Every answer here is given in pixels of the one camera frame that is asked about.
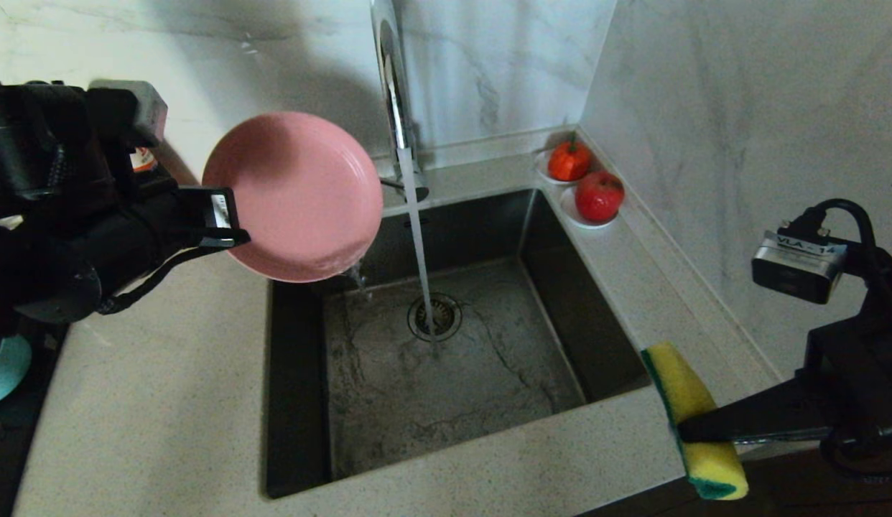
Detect yellow and green sponge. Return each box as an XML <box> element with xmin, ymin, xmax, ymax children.
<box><xmin>641</xmin><ymin>341</ymin><xmax>750</xmax><ymax>501</ymax></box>

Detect pink round plate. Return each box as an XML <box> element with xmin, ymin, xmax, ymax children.
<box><xmin>202</xmin><ymin>111</ymin><xmax>384</xmax><ymax>283</ymax></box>

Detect teal bowl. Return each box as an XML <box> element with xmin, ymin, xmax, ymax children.
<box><xmin>0</xmin><ymin>334</ymin><xmax>32</xmax><ymax>408</ymax></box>

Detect stainless steel sink basin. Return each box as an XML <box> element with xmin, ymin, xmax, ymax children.
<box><xmin>263</xmin><ymin>188</ymin><xmax>651</xmax><ymax>500</ymax></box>

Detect running tap water stream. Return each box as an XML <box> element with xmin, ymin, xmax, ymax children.
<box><xmin>399</xmin><ymin>147</ymin><xmax>441</xmax><ymax>360</ymax></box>

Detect chrome kitchen faucet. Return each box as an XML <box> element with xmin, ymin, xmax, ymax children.
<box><xmin>369</xmin><ymin>0</ymin><xmax>429</xmax><ymax>205</ymax></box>

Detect red apple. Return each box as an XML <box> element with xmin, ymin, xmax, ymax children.
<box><xmin>575</xmin><ymin>171</ymin><xmax>626</xmax><ymax>223</ymax></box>

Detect round metal drain strainer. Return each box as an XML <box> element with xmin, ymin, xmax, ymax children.
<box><xmin>406</xmin><ymin>293</ymin><xmax>463</xmax><ymax>343</ymax></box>

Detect small white dish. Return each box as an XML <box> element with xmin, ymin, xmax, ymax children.
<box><xmin>559</xmin><ymin>185</ymin><xmax>619</xmax><ymax>230</ymax></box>
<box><xmin>534</xmin><ymin>147</ymin><xmax>594</xmax><ymax>187</ymax></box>

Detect black cooktop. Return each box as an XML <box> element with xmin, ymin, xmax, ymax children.
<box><xmin>0</xmin><ymin>316</ymin><xmax>66</xmax><ymax>517</ymax></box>

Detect red tomato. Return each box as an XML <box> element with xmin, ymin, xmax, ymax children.
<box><xmin>547</xmin><ymin>136</ymin><xmax>592</xmax><ymax>182</ymax></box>

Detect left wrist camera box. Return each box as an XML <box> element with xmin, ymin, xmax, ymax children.
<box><xmin>87</xmin><ymin>79</ymin><xmax>168</xmax><ymax>148</ymax></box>

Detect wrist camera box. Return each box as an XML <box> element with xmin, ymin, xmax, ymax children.
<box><xmin>751</xmin><ymin>228</ymin><xmax>847</xmax><ymax>304</ymax></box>
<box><xmin>87</xmin><ymin>79</ymin><xmax>168</xmax><ymax>148</ymax></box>

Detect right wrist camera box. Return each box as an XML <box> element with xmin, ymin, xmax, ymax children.
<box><xmin>751</xmin><ymin>228</ymin><xmax>847</xmax><ymax>304</ymax></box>

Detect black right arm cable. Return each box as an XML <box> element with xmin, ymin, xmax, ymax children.
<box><xmin>791</xmin><ymin>199</ymin><xmax>892</xmax><ymax>483</ymax></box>

